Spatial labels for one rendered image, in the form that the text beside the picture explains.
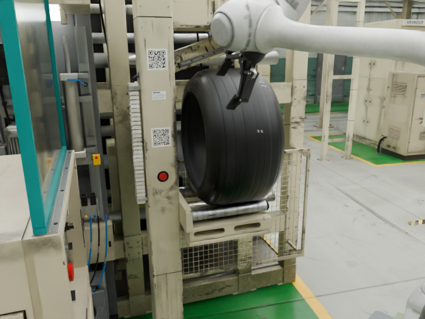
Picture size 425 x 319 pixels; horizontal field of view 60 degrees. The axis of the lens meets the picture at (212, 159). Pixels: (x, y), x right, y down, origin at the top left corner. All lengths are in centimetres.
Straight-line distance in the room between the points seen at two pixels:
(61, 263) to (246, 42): 56
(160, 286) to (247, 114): 84
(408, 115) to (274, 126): 467
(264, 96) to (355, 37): 64
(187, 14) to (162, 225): 90
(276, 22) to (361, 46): 18
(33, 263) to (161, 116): 91
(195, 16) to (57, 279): 132
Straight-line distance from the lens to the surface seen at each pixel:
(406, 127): 600
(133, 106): 142
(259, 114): 136
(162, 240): 159
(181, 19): 171
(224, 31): 82
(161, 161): 147
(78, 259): 124
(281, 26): 83
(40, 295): 67
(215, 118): 133
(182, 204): 150
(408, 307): 109
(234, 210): 154
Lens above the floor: 153
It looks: 16 degrees down
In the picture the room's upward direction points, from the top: 1 degrees counter-clockwise
